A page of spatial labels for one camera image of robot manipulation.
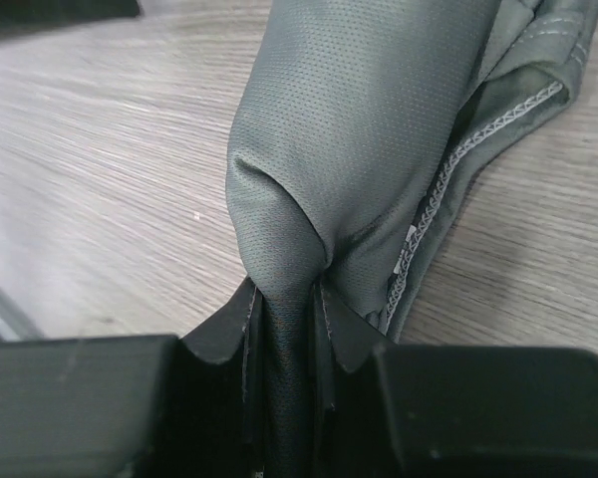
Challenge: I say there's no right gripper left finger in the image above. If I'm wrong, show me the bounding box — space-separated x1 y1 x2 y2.
0 281 263 477

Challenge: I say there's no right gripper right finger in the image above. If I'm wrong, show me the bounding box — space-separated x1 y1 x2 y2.
311 285 598 477

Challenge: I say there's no grey t shirt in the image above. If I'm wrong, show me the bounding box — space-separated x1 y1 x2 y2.
226 1 598 477

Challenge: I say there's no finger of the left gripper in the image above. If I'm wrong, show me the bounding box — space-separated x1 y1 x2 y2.
0 0 142 41

